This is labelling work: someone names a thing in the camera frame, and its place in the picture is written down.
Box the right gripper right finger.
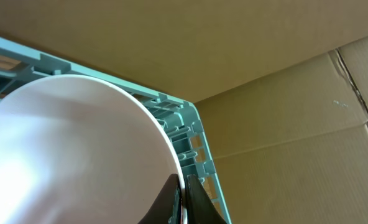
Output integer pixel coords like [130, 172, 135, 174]
[186, 175, 226, 224]

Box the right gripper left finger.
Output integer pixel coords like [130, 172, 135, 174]
[139, 174, 182, 224]

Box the small pink bowl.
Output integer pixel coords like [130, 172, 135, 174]
[0, 75, 182, 223]

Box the grey dishwasher rack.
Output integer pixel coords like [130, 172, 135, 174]
[0, 37, 231, 223]

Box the cardboard box wall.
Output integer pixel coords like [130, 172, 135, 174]
[0, 0, 368, 223]

